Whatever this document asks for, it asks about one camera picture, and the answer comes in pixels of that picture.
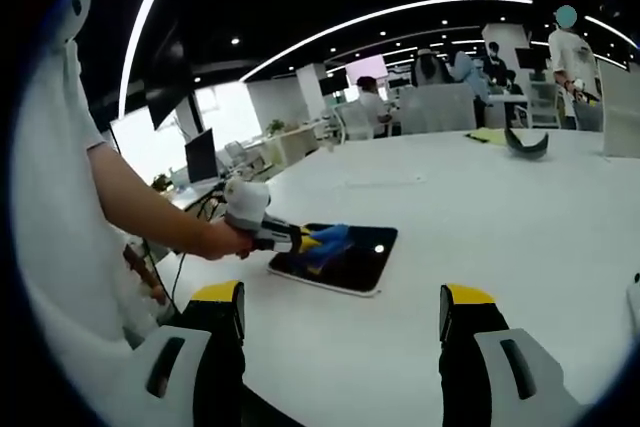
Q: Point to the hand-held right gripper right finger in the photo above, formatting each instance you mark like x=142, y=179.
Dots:
x=465, y=347

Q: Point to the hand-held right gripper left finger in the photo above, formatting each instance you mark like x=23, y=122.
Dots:
x=220, y=347

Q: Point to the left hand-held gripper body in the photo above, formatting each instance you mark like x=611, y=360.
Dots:
x=247, y=202

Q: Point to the blue cleaning cloth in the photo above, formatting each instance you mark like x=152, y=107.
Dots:
x=330, y=237

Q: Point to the black tablet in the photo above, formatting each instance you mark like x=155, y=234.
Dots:
x=360, y=262

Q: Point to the yellow cloth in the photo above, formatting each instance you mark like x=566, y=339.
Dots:
x=485, y=137

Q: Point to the person's left hand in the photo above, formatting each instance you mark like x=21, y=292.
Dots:
x=227, y=244

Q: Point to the black computer monitor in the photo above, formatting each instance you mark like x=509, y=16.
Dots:
x=201, y=157

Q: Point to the green potted plant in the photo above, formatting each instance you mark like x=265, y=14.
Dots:
x=276, y=126

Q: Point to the person in white shirt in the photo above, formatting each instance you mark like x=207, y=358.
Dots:
x=60, y=197

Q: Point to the grey partition panel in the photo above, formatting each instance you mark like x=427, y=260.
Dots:
x=440, y=109

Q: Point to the grey curved object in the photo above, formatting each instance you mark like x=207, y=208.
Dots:
x=525, y=149

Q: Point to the white mesh office chair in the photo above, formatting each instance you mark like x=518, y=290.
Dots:
x=544, y=104

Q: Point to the white partition panel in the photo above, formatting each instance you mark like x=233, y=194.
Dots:
x=622, y=112

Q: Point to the bright wall screen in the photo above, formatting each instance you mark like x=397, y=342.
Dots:
x=367, y=71

